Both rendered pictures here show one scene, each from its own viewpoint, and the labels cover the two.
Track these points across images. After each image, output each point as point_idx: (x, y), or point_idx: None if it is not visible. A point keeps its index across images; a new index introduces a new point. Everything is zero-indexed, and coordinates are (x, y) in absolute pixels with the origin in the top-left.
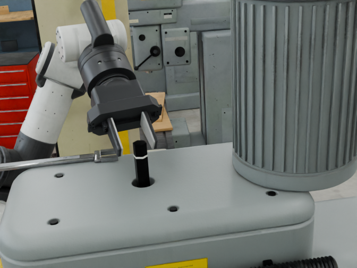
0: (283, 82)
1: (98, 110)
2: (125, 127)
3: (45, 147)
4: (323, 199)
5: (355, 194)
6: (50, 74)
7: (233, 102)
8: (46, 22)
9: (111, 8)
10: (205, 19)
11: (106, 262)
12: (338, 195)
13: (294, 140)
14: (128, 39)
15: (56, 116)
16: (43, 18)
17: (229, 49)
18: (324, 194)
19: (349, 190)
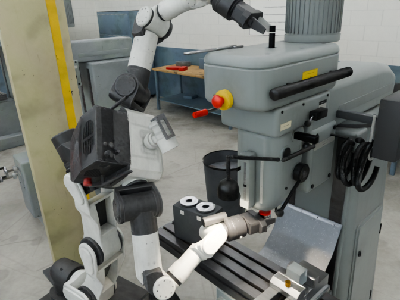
0: None
1: (249, 12)
2: None
3: (149, 74)
4: (167, 167)
5: (183, 161)
6: (152, 25)
7: (295, 9)
8: (10, 43)
9: (58, 32)
10: (87, 53)
11: (293, 69)
12: (174, 163)
13: (331, 16)
14: (71, 55)
15: (153, 53)
16: (8, 39)
17: (108, 72)
18: (166, 165)
19: (178, 159)
